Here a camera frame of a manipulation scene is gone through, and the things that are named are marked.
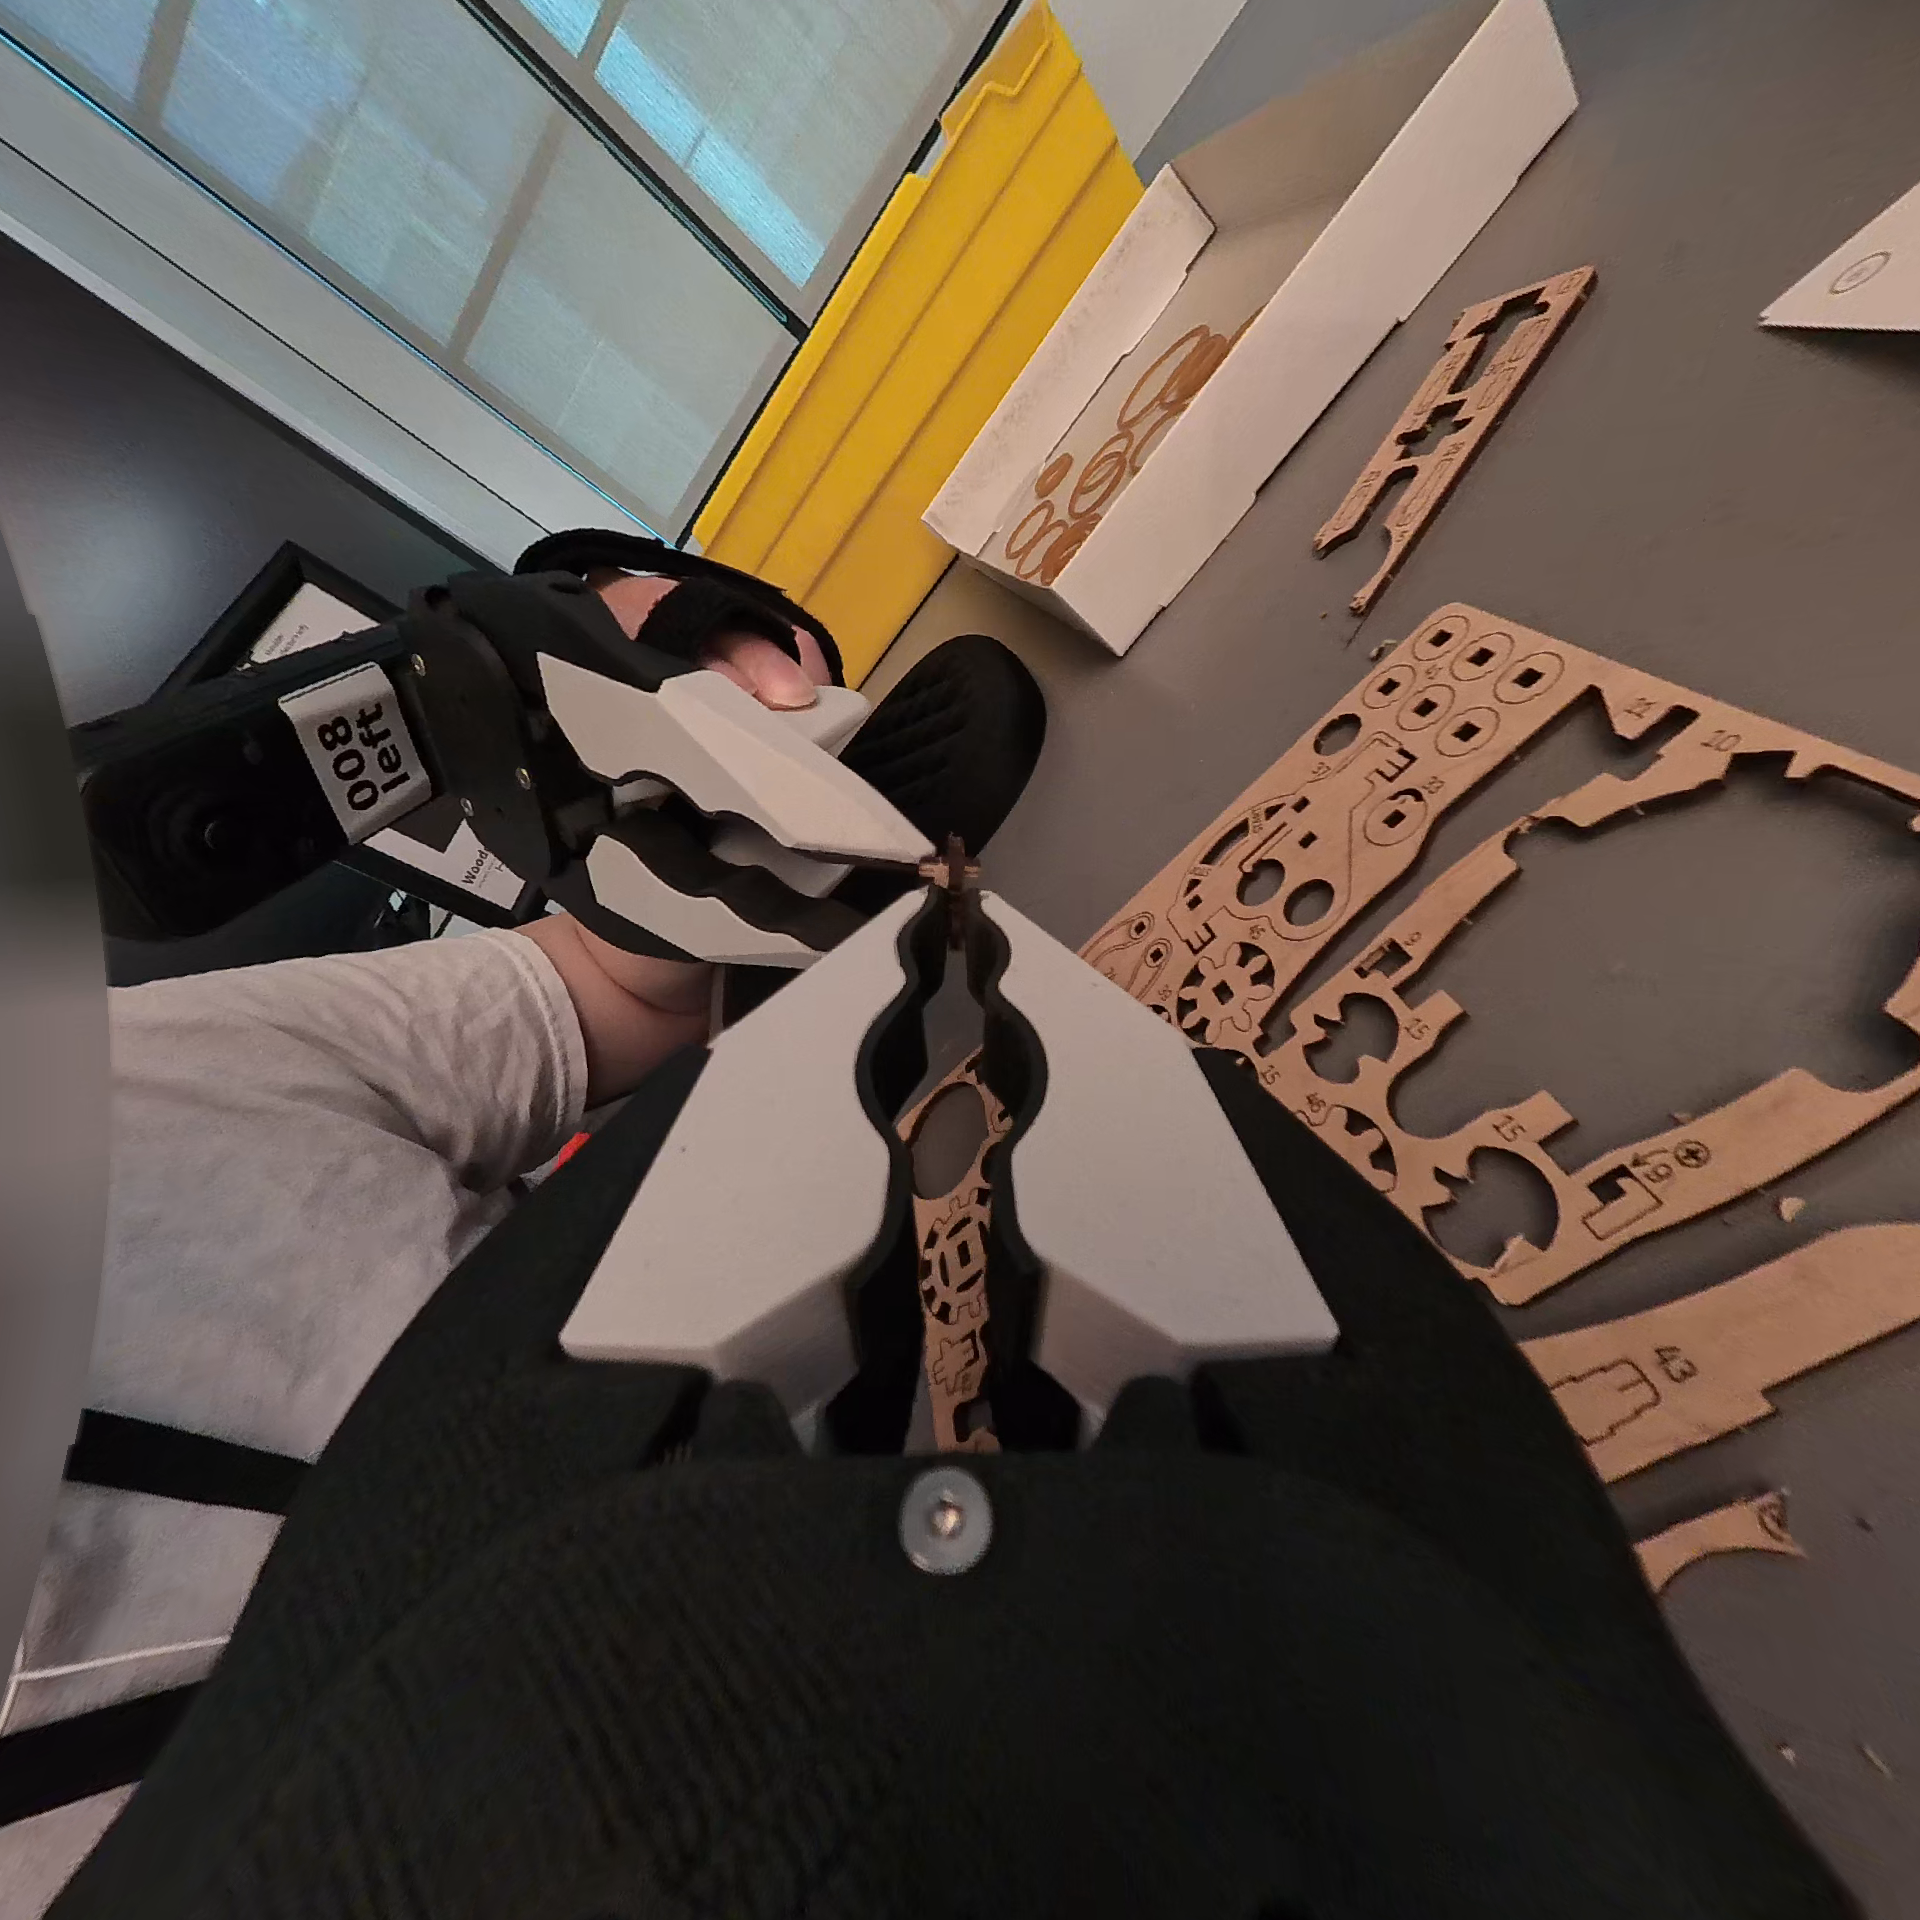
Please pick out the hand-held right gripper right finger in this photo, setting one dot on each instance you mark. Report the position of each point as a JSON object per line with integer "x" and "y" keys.
{"x": 1171, "y": 1201}

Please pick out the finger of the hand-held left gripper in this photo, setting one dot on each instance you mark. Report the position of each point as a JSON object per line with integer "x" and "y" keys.
{"x": 811, "y": 810}
{"x": 750, "y": 930}

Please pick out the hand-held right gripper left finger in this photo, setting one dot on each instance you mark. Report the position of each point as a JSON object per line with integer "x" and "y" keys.
{"x": 721, "y": 1201}

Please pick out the small wooden model part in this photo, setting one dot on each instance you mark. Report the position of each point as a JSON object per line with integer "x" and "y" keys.
{"x": 949, "y": 867}

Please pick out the person's left forearm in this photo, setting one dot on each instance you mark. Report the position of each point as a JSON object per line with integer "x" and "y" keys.
{"x": 301, "y": 1140}

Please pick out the person's left hand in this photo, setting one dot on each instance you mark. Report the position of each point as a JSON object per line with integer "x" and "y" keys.
{"x": 630, "y": 1021}

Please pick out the black padded chair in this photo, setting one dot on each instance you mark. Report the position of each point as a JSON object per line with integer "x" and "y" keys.
{"x": 961, "y": 720}

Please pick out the black box with paper label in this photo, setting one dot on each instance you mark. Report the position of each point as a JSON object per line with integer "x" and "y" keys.
{"x": 284, "y": 623}

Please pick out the pile of rubber bands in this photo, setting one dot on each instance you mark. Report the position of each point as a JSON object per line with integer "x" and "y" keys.
{"x": 1094, "y": 480}

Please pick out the yellow plastic bin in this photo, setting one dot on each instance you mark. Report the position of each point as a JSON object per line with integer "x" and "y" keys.
{"x": 930, "y": 300}

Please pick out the large laser-cut wooden sheet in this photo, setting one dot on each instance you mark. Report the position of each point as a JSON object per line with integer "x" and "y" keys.
{"x": 1800, "y": 1170}

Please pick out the small wooden sheet fragment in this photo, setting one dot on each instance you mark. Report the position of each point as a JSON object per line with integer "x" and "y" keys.
{"x": 1402, "y": 502}

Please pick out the white cardboard box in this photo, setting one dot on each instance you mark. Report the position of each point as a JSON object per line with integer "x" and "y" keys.
{"x": 1350, "y": 224}

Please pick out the illustrated instruction booklet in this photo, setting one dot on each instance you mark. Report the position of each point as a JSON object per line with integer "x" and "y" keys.
{"x": 1874, "y": 284}

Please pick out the window with grey frame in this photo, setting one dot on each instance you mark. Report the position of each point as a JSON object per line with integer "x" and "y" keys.
{"x": 375, "y": 120}

